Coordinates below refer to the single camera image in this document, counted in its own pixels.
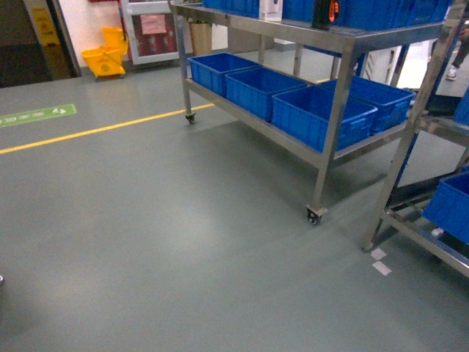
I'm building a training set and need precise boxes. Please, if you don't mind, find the yellow mop bucket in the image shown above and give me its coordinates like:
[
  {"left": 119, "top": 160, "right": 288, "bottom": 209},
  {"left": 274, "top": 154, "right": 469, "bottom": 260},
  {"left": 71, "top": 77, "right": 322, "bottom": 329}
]
[{"left": 81, "top": 26, "right": 128, "bottom": 78}]

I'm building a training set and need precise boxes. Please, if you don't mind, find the blue bin on cart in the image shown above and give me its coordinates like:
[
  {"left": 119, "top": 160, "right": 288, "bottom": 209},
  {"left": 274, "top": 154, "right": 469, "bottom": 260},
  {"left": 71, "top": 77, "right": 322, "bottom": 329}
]
[
  {"left": 319, "top": 75, "right": 416, "bottom": 136},
  {"left": 271, "top": 86, "right": 378, "bottom": 152},
  {"left": 188, "top": 53, "right": 259, "bottom": 98},
  {"left": 226, "top": 67, "right": 307, "bottom": 122}
]

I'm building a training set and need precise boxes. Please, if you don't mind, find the steel shelf rack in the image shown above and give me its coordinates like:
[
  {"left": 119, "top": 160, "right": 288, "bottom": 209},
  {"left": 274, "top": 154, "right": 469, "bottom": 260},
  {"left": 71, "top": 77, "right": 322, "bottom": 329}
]
[{"left": 362, "top": 1, "right": 468, "bottom": 276}]

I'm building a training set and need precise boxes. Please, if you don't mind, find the steel wheeled shelf cart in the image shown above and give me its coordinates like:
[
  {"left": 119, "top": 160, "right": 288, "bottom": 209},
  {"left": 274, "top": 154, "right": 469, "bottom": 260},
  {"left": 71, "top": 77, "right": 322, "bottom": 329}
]
[{"left": 169, "top": 1, "right": 446, "bottom": 225}]

